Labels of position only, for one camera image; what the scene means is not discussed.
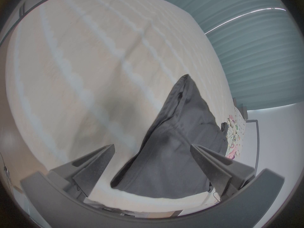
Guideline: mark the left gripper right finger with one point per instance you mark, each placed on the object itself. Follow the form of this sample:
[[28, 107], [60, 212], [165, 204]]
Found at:
[[220, 174]]

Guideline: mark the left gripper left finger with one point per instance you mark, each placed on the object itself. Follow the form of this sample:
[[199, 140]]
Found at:
[[92, 170]]

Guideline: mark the black polo shirt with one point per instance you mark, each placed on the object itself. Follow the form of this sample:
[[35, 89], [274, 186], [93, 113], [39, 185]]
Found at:
[[175, 146]]

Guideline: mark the bed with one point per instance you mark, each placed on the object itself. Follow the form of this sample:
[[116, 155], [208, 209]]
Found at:
[[83, 79]]

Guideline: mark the white printed garment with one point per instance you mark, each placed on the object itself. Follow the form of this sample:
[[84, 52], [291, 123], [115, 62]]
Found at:
[[232, 134]]

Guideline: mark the grey bedside table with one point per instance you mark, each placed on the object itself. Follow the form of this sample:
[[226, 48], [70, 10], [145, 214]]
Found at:
[[239, 104]]

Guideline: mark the blue-green curtain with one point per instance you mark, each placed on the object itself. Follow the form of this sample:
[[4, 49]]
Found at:
[[261, 63], [190, 1]]

